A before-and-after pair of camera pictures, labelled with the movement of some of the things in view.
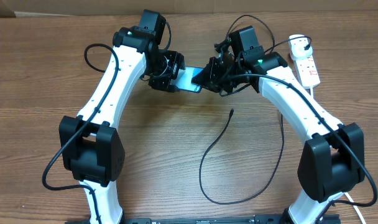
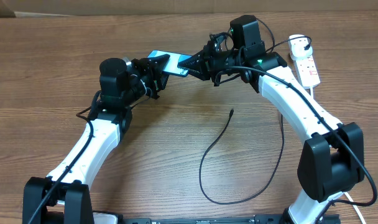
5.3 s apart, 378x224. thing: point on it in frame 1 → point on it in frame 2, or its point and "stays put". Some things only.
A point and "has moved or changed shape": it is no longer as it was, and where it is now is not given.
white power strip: x=307 y=73 stays put
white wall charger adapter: x=300 y=46 stays put
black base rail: x=258 y=219 stays put
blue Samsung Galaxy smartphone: x=183 y=79 has moved or changed shape
